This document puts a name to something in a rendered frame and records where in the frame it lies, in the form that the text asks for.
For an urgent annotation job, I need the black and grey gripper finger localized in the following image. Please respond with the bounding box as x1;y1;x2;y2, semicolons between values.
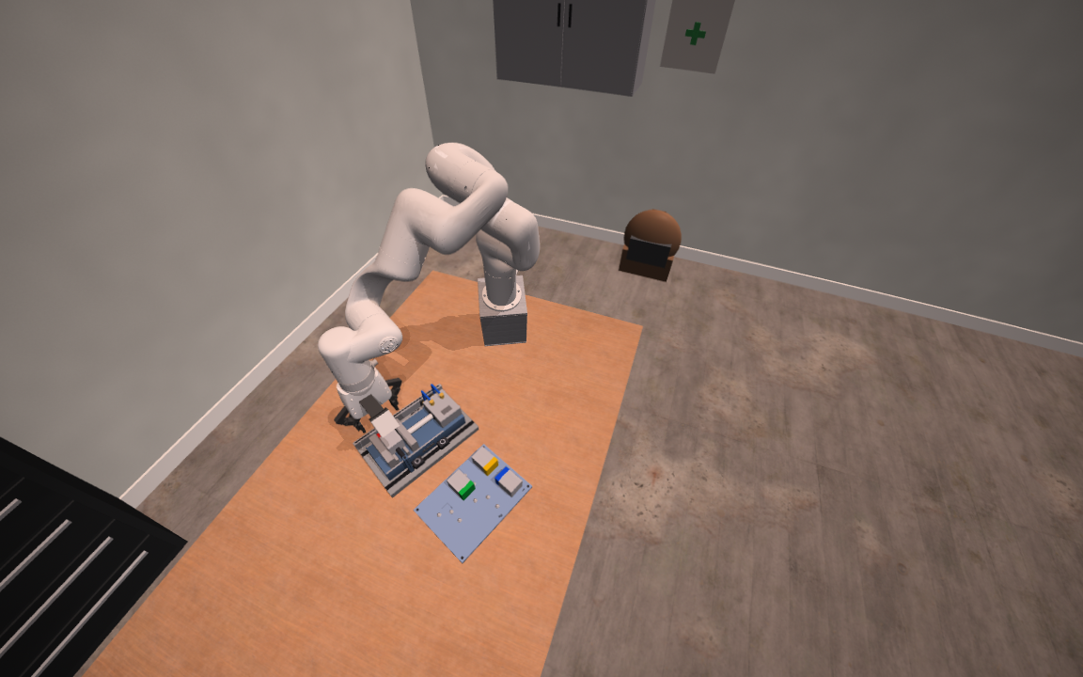
334;405;366;433
384;378;402;411

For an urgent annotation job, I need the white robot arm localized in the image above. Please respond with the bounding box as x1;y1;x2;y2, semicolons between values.
318;143;540;392

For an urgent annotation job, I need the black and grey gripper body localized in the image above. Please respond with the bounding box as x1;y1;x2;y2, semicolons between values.
337;367;392;419

